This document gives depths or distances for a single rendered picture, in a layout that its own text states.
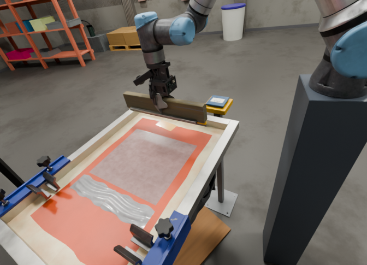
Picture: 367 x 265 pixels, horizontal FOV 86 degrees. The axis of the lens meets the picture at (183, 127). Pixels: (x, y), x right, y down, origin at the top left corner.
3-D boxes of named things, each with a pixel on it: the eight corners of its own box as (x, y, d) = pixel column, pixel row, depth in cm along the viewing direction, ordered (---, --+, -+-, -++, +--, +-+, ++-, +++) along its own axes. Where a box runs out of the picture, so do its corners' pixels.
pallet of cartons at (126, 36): (161, 40, 646) (158, 23, 616) (148, 49, 570) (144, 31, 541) (124, 42, 689) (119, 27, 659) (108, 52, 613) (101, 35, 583)
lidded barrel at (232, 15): (244, 34, 561) (246, 1, 513) (243, 40, 515) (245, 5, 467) (223, 36, 580) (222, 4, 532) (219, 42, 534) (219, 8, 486)
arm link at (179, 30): (199, 11, 60) (170, 13, 65) (182, 19, 53) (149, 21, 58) (201, 38, 65) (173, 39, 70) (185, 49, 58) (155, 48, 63)
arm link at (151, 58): (137, 52, 68) (151, 45, 73) (141, 65, 70) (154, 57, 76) (154, 53, 64) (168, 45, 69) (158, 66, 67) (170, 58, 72)
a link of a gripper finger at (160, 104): (166, 117, 79) (164, 96, 74) (155, 115, 82) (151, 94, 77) (171, 114, 81) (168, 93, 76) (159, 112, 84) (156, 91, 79)
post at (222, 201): (214, 186, 177) (207, 90, 120) (238, 194, 167) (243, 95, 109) (203, 206, 163) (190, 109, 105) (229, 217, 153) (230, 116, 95)
